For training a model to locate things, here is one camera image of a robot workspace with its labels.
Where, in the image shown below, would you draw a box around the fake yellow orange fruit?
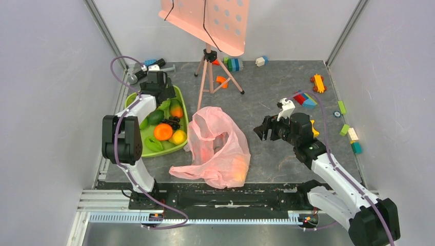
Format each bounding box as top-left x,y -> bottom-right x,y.
230,156 -> 249,182

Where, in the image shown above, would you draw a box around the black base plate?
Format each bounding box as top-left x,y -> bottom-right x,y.
127,182 -> 319,222

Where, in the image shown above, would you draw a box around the white blue brick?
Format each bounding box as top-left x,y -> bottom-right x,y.
255,56 -> 269,67

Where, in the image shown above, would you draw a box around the fake lime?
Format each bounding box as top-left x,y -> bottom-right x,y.
147,109 -> 165,126

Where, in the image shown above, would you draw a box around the fake small watermelon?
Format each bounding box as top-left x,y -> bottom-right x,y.
139,118 -> 148,130

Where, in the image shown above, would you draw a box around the white teal brick stack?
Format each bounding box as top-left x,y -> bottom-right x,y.
347,128 -> 363,155

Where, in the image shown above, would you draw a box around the fake lemon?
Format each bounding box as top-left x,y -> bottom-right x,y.
168,129 -> 187,146

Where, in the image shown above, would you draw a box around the black microphone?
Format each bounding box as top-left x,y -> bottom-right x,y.
127,58 -> 166,85

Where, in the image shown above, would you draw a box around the yellow curved brick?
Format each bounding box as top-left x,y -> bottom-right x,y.
310,119 -> 320,137

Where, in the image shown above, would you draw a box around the fake mango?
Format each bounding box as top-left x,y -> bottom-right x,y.
169,98 -> 184,118

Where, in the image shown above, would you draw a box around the grey syringe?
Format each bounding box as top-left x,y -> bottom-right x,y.
161,65 -> 176,72

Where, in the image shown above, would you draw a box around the green blue brick stack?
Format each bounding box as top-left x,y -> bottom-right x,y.
223,57 -> 244,72

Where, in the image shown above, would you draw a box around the fake black grapes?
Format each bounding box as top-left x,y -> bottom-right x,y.
161,116 -> 181,131

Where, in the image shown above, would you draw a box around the blue toy brick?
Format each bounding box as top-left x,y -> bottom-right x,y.
144,59 -> 157,67

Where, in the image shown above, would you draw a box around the pink music stand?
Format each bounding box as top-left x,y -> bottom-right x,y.
159,0 -> 250,109

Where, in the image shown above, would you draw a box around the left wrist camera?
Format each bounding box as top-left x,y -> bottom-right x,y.
140,64 -> 160,72

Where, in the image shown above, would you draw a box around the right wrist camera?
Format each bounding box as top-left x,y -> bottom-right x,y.
277,98 -> 295,121

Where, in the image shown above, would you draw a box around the green plastic basin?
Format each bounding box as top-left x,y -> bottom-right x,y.
140,86 -> 189,158

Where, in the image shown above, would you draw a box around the orange curved brick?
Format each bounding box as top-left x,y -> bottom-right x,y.
215,76 -> 229,89

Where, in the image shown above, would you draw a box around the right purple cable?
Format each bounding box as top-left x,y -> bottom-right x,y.
287,90 -> 397,246

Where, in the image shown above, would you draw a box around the green flat brick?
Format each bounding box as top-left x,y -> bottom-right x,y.
338,100 -> 347,115

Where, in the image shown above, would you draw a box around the red blue brick house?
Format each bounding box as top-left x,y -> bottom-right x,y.
293,90 -> 318,109

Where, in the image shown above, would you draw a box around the small blue wheel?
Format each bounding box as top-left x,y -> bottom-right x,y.
333,111 -> 342,118

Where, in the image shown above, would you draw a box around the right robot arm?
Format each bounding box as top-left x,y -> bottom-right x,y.
253,113 -> 401,245

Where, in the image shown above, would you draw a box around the green small brick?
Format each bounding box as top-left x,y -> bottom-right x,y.
339,124 -> 350,136

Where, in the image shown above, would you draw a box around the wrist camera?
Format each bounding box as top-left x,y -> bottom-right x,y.
277,98 -> 295,121
140,64 -> 160,72

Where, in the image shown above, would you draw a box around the fake green pepper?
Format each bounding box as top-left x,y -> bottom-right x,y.
143,136 -> 175,153

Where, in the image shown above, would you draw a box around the pink plastic bag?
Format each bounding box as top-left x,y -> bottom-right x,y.
169,107 -> 251,189

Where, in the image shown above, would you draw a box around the yellow toy car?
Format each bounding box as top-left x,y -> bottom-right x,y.
310,74 -> 327,93

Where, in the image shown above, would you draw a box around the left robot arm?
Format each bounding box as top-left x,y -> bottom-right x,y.
102,71 -> 176,209

